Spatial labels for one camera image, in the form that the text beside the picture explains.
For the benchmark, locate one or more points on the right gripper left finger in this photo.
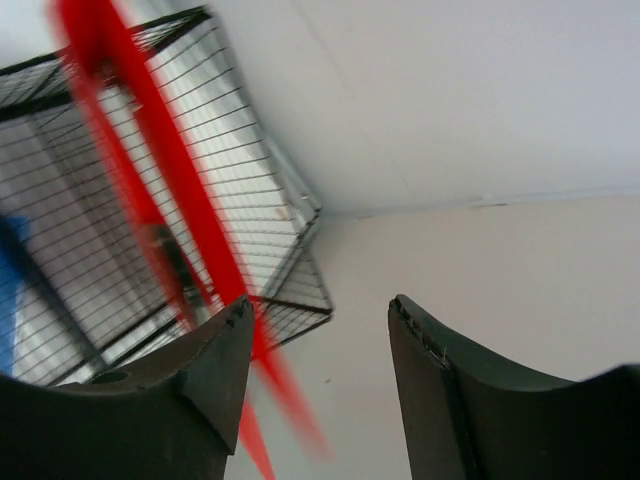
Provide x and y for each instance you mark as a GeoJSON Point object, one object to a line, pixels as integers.
{"type": "Point", "coordinates": [172, 414]}

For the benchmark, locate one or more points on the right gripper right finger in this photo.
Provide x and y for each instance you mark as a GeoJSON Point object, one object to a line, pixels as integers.
{"type": "Point", "coordinates": [470, 413]}

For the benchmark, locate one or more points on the blue folder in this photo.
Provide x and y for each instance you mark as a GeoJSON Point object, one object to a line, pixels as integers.
{"type": "Point", "coordinates": [12, 285]}

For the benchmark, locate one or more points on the red folder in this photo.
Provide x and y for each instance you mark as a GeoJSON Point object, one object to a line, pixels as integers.
{"type": "Point", "coordinates": [100, 50]}

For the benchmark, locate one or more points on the black wire mesh rack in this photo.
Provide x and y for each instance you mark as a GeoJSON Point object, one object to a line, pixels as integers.
{"type": "Point", "coordinates": [98, 263]}

